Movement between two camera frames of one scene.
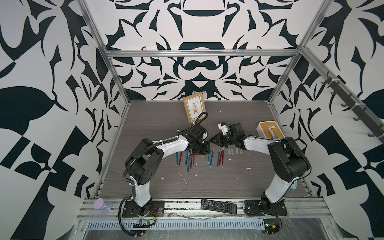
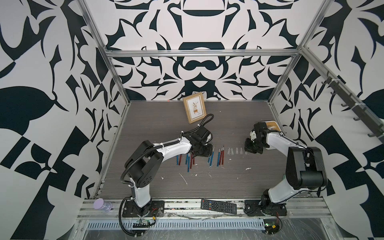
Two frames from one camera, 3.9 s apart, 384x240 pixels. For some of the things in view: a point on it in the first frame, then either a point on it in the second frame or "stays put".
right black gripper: [218, 139] -> [247, 147]
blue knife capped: [212, 157] stays put
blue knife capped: [218, 161] stays put
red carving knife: [221, 156] stays put
